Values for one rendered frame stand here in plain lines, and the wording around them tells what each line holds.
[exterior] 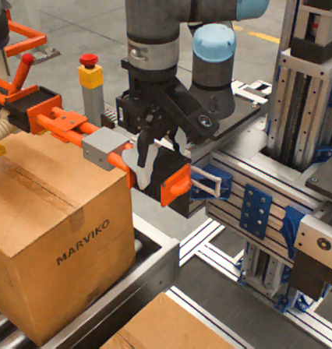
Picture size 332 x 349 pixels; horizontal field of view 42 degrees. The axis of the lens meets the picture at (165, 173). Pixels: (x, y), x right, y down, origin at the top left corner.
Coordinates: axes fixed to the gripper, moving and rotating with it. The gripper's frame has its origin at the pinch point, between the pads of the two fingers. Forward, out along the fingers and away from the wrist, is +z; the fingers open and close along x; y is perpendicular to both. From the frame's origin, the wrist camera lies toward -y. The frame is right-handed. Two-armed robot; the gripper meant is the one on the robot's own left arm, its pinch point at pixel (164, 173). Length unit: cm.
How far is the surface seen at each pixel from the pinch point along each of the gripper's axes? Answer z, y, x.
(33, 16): 88, 299, -174
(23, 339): 70, 37, 20
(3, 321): 69, 46, 20
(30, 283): 41, 30, 16
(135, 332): 69, 13, -3
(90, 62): 20, 78, -50
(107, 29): 124, 299, -260
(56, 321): 62, 30, 12
